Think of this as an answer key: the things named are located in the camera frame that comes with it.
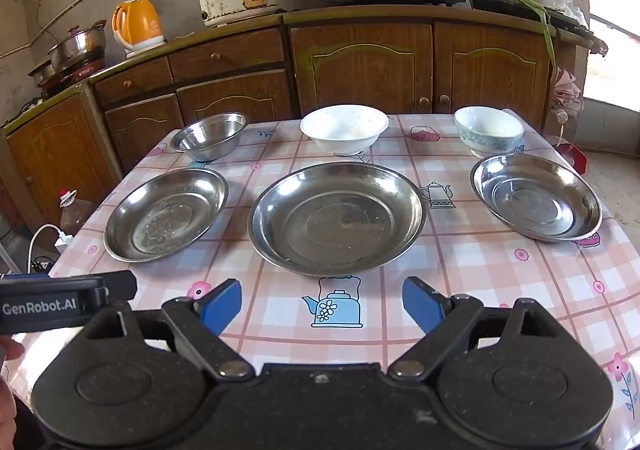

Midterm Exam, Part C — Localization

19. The white charging cable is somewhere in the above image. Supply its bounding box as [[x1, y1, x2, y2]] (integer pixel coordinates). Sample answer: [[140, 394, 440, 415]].
[[27, 224, 71, 275]]

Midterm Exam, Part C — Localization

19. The pink checked tablecloth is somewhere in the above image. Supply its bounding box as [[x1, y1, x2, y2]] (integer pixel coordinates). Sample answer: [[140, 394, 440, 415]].
[[10, 112, 640, 450]]

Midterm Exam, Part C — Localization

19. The wooden drawer cabinet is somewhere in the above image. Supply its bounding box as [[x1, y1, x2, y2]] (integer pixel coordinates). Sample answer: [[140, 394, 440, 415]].
[[90, 14, 293, 171]]

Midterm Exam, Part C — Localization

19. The red bag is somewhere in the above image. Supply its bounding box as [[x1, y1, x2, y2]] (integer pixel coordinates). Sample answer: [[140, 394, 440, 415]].
[[555, 137, 588, 175]]

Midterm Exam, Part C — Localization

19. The cooking oil bottle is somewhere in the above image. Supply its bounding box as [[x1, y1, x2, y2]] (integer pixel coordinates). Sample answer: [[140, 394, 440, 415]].
[[57, 189, 96, 238]]

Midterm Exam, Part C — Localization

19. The small steel pot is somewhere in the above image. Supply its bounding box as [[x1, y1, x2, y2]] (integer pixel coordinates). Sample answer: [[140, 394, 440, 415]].
[[27, 57, 57, 86]]

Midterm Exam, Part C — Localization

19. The green onion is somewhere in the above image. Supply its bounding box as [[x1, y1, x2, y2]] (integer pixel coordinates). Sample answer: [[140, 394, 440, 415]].
[[520, 0, 558, 70]]

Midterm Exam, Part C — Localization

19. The red black induction cooker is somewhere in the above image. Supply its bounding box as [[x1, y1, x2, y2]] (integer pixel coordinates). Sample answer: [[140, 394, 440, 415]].
[[37, 52, 108, 98]]

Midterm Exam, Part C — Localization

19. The glazed door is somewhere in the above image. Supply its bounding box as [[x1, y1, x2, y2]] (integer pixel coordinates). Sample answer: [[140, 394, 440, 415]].
[[580, 0, 640, 153]]

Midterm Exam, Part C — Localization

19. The pink folded umbrella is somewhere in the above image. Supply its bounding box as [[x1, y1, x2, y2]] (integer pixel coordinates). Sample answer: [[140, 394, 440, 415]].
[[550, 67, 583, 113]]

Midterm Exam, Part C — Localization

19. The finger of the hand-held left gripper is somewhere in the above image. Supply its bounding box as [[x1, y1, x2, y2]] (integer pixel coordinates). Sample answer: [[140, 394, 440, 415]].
[[100, 271, 138, 303]]

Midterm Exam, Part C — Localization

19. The wooden double-door cabinet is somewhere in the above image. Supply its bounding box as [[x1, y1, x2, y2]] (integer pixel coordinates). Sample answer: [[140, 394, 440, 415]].
[[284, 4, 563, 123]]

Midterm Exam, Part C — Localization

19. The wooden single-door cabinet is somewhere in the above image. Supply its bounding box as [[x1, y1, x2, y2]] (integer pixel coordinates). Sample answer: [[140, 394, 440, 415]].
[[0, 80, 123, 235]]

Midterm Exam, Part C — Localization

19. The small steel bowl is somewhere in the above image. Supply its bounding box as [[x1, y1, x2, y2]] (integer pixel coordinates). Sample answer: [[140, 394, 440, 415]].
[[170, 112, 249, 163]]

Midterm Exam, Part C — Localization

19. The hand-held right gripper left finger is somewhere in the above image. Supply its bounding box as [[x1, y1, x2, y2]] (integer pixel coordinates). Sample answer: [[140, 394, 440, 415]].
[[82, 278, 256, 381]]

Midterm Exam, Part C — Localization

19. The white plastic bag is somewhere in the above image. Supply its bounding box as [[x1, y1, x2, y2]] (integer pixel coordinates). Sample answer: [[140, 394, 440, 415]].
[[542, 0, 591, 28]]

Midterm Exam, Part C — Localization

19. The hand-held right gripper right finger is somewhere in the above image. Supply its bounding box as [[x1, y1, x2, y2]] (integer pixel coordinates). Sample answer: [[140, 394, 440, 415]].
[[390, 276, 561, 381]]

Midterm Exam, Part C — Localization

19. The black flat cooktop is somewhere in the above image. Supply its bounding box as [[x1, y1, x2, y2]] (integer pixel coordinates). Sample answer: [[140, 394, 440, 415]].
[[472, 0, 608, 53]]

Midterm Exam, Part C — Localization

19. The steel pot with lid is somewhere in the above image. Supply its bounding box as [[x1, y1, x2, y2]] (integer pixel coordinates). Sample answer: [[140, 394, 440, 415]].
[[47, 20, 108, 70]]

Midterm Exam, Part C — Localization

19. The person's left hand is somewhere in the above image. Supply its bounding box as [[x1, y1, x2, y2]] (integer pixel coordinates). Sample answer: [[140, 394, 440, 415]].
[[0, 336, 25, 438]]

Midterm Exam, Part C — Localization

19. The large steel plate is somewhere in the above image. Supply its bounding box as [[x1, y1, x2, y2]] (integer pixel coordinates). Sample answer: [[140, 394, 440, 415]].
[[247, 161, 427, 277]]

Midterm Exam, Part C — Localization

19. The blue patterned white bowl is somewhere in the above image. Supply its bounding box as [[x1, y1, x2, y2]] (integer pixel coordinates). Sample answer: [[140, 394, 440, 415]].
[[454, 106, 525, 155]]

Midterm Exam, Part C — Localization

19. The orange electric kettle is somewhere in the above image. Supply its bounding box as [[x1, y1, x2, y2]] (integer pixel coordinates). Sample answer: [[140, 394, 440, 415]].
[[111, 0, 167, 58]]

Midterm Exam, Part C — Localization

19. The large white bowl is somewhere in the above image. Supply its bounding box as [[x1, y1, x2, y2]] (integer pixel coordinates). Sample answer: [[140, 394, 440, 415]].
[[300, 104, 390, 157]]

